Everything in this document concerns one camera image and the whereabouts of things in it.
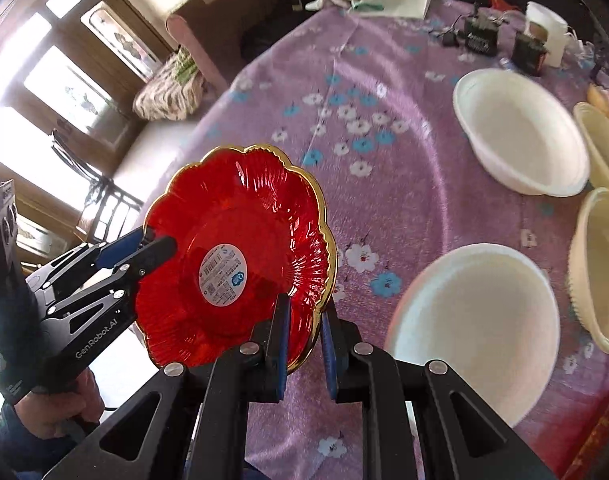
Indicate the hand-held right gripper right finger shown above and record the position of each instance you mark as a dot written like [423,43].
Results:
[327,360]

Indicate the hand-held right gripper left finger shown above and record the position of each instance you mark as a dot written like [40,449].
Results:
[283,350]

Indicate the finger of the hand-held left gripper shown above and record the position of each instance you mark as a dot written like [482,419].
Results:
[119,251]
[157,255]

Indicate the large red gold-rimmed plate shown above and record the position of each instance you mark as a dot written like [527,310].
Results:
[224,220]

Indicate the white bowl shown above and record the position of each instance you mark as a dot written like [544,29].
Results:
[474,330]
[521,130]

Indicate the cream bowl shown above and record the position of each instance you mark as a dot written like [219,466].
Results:
[601,145]
[601,270]

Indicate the person's left forearm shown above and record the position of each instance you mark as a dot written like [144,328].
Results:
[14,442]

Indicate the person's left hand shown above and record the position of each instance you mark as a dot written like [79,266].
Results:
[49,410]

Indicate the patterned bag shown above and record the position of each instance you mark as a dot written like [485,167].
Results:
[167,95]

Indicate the purple floral tablecloth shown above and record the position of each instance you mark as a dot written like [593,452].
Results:
[384,160]

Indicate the brown pink armchair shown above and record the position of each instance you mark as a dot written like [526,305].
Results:
[194,45]

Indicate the wooden framed glass door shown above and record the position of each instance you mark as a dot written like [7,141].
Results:
[49,35]

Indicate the small black adapter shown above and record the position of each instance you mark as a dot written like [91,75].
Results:
[451,40]

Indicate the black jar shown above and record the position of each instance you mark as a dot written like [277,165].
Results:
[529,55]

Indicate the bread in plastic bag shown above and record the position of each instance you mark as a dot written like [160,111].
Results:
[600,100]

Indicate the white paper cup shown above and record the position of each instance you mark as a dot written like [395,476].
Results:
[546,30]

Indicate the small red object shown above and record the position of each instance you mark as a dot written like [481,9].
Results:
[501,2]

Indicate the black metal frame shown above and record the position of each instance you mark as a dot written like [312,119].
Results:
[97,195]

